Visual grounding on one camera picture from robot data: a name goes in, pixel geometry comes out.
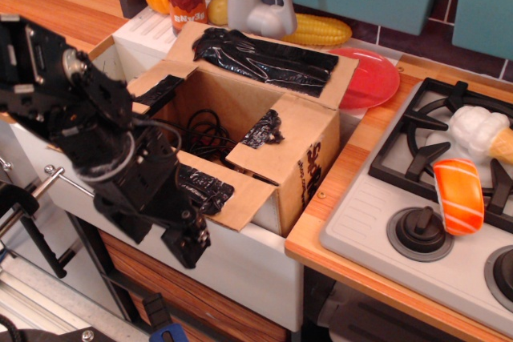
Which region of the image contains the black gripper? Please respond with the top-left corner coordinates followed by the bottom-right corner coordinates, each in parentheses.
top-left (93, 157), bottom-right (211, 269)

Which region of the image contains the cardboard box with black tape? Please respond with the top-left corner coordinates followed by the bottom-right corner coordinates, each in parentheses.
top-left (47, 21), bottom-right (360, 238)

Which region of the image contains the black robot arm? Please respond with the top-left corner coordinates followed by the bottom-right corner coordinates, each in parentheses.
top-left (1, 14), bottom-right (210, 269)

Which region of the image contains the white toy sink basin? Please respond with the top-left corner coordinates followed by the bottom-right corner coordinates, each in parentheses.
top-left (10, 5), bottom-right (402, 333)

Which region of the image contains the black table clamp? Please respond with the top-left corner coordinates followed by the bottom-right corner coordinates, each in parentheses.
top-left (1, 178), bottom-right (76, 279)

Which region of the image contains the yellow toy potato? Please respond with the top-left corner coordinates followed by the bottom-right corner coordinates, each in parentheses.
top-left (207, 0), bottom-right (228, 26)

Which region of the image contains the grey toy faucet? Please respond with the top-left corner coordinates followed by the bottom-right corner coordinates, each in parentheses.
top-left (228, 0), bottom-right (297, 39)

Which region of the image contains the yellow toy corn cob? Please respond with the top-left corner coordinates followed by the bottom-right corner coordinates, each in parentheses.
top-left (281, 14), bottom-right (353, 46)

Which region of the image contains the black stove knob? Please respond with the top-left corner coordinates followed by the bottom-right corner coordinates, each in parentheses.
top-left (484, 246), bottom-right (512, 312)
top-left (386, 206), bottom-right (454, 263)

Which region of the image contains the red plastic plate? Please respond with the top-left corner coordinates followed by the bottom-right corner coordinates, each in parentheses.
top-left (329, 48), bottom-right (400, 110)

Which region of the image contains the black stove burner grate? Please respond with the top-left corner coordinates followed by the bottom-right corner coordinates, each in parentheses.
top-left (369, 78), bottom-right (512, 233)

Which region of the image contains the grey toy stove top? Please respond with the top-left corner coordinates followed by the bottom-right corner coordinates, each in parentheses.
top-left (320, 78), bottom-right (512, 336)

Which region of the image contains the toy salmon sushi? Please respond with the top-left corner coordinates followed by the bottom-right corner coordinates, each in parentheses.
top-left (433, 159), bottom-right (485, 236)

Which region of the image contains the toy ice cream cone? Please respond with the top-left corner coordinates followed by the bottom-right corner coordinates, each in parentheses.
top-left (448, 106), bottom-right (512, 164)

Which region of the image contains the teal cabinet at right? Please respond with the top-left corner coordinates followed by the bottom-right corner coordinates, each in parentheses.
top-left (452, 0), bottom-right (512, 60)

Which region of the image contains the blue black clamp handle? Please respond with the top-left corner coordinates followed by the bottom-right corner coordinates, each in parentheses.
top-left (142, 293), bottom-right (189, 342)

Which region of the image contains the black cable in box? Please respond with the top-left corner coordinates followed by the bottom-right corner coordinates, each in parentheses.
top-left (151, 108), bottom-right (239, 161)

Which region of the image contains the metal towel bar handle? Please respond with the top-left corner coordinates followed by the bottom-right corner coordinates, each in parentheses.
top-left (44, 165), bottom-right (95, 207)

